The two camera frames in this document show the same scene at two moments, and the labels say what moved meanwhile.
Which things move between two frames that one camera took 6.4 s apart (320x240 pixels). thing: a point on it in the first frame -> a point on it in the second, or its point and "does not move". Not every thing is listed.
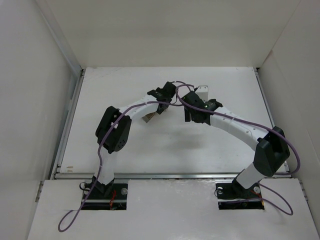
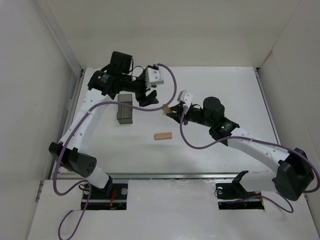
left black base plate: (97, 201) does not move
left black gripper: (162, 107) -> (144, 91)
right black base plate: (231, 197) does not move
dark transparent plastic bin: (147, 118) -> (124, 113)
